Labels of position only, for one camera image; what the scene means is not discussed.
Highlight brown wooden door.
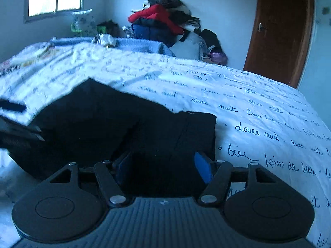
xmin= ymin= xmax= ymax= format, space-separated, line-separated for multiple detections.
xmin=243 ymin=0 xmax=315 ymax=89

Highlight pile of clothes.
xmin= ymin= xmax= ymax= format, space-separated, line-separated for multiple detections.
xmin=128 ymin=0 xmax=201 ymax=48

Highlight white stuffed bag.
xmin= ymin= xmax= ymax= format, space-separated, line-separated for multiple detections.
xmin=171 ymin=33 xmax=208 ymax=61

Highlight dark bag with green print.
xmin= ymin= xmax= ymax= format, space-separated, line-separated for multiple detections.
xmin=97 ymin=20 xmax=122 ymax=39

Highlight patterned pillow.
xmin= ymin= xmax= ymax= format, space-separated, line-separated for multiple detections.
xmin=0 ymin=44 xmax=61 ymax=78

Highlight white floral bag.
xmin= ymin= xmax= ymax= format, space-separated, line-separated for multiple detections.
xmin=74 ymin=9 xmax=98 ymax=37

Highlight purple bundle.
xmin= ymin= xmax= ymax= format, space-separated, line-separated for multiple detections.
xmin=208 ymin=51 xmax=228 ymax=66

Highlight small white toy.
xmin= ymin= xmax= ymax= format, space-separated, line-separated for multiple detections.
xmin=92 ymin=33 xmax=116 ymax=49

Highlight blue quilted blanket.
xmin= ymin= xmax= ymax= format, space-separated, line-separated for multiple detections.
xmin=50 ymin=37 xmax=176 ymax=57

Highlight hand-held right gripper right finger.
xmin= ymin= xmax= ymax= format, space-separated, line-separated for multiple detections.
xmin=194 ymin=151 xmax=282 ymax=207

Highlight green plastic item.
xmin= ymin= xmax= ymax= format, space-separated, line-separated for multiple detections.
xmin=71 ymin=22 xmax=83 ymax=37

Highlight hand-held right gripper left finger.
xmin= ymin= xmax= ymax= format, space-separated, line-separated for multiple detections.
xmin=47 ymin=152 xmax=133 ymax=208

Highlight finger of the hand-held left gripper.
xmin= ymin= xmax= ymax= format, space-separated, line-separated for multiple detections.
xmin=0 ymin=99 xmax=27 ymax=113
xmin=0 ymin=116 xmax=45 ymax=149

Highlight black pants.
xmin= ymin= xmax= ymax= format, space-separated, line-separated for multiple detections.
xmin=8 ymin=78 xmax=217 ymax=199

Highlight black bag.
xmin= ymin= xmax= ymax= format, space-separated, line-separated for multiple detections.
xmin=200 ymin=29 xmax=223 ymax=55

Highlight white script-printed bedsheet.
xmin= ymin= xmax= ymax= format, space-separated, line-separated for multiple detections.
xmin=0 ymin=41 xmax=331 ymax=248

